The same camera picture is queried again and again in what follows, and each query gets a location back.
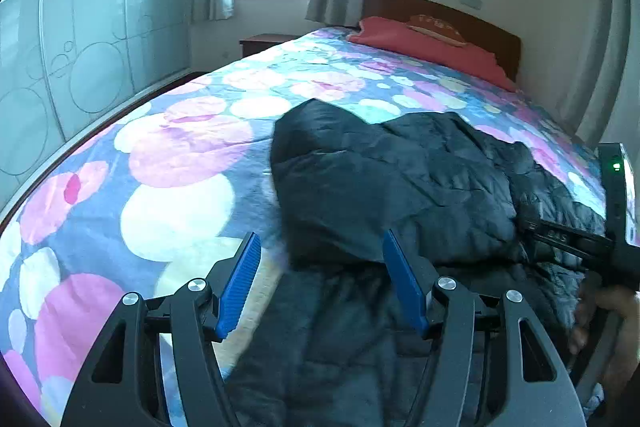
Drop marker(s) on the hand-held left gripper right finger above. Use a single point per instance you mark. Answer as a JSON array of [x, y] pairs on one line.
[[405, 287]]

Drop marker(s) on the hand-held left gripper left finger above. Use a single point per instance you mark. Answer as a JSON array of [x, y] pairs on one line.
[[240, 287]]

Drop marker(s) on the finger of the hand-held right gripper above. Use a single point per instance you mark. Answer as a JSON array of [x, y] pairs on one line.
[[560, 234]]

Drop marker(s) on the black puffer jacket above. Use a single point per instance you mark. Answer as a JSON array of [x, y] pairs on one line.
[[400, 187]]

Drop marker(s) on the person's right hand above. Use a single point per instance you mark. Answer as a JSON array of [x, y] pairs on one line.
[[620, 299]]

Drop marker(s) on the bed with dotted quilt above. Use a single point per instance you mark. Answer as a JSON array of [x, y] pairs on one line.
[[190, 147]]

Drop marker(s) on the brown wooden headboard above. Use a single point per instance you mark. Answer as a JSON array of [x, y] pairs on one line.
[[480, 24]]

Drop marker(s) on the red pillow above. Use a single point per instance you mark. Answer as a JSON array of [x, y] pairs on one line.
[[425, 44]]

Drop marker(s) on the small orange cushion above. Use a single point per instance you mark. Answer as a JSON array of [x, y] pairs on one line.
[[437, 28]]

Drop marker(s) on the brown wooden nightstand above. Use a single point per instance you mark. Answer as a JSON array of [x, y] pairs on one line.
[[262, 42]]

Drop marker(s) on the wardrobe with circle-pattern doors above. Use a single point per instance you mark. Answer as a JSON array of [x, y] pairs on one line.
[[100, 17]]

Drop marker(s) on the white wall socket plate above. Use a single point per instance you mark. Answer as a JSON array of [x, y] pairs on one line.
[[471, 1]]

